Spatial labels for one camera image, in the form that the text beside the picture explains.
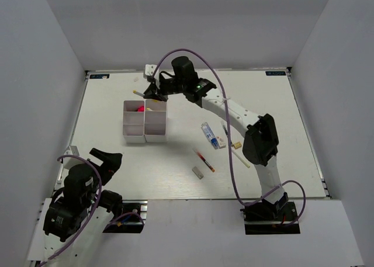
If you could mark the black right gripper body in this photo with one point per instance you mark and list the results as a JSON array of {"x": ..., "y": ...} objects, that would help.
[{"x": 172, "y": 86}]

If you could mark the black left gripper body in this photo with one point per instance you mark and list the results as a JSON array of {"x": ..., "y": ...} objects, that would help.
[{"x": 96, "y": 183}]

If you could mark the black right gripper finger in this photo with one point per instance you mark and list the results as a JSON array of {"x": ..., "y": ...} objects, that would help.
[
  {"x": 159, "y": 97},
  {"x": 152, "y": 88}
]

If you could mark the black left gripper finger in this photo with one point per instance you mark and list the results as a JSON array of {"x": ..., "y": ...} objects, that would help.
[
  {"x": 109, "y": 168},
  {"x": 109, "y": 159}
]

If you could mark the white pencil orange tip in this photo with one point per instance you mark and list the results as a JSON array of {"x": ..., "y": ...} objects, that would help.
[{"x": 138, "y": 93}]

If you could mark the clear glue bottle blue cap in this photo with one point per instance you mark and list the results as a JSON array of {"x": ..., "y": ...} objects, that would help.
[{"x": 210, "y": 135}]

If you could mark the red ink clear pen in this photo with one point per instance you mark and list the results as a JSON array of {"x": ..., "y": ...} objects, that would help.
[{"x": 198, "y": 153}]

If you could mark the white pencil pale yellow tip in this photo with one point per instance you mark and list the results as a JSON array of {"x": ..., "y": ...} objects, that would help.
[{"x": 240, "y": 158}]

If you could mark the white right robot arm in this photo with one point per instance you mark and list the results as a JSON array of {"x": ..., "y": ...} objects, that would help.
[{"x": 261, "y": 141}]

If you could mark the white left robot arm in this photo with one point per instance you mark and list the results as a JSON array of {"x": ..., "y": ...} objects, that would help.
[{"x": 72, "y": 207}]

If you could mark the white right organizer box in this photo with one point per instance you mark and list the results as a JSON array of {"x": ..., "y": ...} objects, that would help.
[{"x": 155, "y": 122}]

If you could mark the white organizer box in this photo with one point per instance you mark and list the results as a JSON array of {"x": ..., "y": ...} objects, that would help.
[
  {"x": 133, "y": 122},
  {"x": 155, "y": 122}
]

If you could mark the white left organizer box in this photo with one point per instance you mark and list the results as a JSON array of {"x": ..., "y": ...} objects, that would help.
[{"x": 133, "y": 122}]

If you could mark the left blue table label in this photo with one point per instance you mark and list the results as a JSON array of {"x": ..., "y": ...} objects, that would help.
[{"x": 99, "y": 76}]

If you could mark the blue table label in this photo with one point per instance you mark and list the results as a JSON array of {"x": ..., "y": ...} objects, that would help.
[
  {"x": 99, "y": 76},
  {"x": 275, "y": 73}
]

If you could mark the white eraser red print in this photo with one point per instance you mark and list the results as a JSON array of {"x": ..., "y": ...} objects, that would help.
[{"x": 221, "y": 142}]

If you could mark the grey eraser block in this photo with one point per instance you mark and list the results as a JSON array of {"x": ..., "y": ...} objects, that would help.
[{"x": 197, "y": 172}]

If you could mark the small tan eraser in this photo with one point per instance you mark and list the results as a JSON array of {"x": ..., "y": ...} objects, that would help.
[{"x": 237, "y": 145}]

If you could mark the right blue table label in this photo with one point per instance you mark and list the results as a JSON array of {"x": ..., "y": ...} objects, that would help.
[{"x": 275, "y": 73}]

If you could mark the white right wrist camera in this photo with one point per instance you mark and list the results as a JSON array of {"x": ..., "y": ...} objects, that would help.
[{"x": 151, "y": 70}]

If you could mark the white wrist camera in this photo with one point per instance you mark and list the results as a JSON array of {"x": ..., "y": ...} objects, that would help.
[
  {"x": 70, "y": 162},
  {"x": 151, "y": 70}
]

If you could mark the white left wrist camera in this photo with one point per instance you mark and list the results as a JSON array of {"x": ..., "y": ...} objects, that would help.
[{"x": 70, "y": 162}]

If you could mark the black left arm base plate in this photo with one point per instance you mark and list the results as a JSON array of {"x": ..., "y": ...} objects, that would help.
[{"x": 129, "y": 218}]

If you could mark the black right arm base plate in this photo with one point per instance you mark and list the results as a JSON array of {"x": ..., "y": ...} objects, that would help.
[{"x": 259, "y": 220}]

